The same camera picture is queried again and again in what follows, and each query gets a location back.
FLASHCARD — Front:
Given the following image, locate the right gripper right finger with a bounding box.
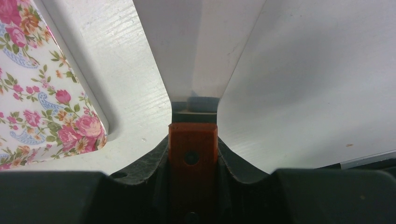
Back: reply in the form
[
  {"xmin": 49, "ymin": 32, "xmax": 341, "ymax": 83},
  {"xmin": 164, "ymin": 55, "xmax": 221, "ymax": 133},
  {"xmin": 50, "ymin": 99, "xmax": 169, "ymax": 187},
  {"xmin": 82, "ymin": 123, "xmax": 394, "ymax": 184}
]
[{"xmin": 216, "ymin": 140, "xmax": 396, "ymax": 224}]

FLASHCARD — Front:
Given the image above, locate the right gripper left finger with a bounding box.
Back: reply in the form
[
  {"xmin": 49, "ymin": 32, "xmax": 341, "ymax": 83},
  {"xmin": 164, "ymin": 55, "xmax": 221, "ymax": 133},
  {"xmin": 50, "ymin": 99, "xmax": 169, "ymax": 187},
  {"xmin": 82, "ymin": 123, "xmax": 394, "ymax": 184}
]
[{"xmin": 0, "ymin": 138, "xmax": 168, "ymax": 224}]

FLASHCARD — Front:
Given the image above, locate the floral pattern tray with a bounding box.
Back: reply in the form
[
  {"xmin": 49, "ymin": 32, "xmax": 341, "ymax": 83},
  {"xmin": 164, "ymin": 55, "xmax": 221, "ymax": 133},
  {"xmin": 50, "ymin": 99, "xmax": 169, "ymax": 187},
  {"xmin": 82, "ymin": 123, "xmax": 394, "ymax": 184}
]
[{"xmin": 0, "ymin": 0, "xmax": 108, "ymax": 170}]

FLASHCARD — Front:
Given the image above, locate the metal spatula wooden handle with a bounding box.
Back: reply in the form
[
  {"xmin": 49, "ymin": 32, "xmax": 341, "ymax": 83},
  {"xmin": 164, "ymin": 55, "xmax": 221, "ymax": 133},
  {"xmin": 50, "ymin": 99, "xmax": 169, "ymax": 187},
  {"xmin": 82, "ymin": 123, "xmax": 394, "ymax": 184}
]
[{"xmin": 134, "ymin": 0, "xmax": 265, "ymax": 224}]

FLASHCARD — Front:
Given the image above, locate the aluminium front rail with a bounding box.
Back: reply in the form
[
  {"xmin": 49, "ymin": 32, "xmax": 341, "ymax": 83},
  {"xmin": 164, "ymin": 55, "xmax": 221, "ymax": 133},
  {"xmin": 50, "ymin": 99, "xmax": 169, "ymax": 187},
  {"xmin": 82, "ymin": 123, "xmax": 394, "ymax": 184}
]
[{"xmin": 321, "ymin": 150, "xmax": 396, "ymax": 170}]

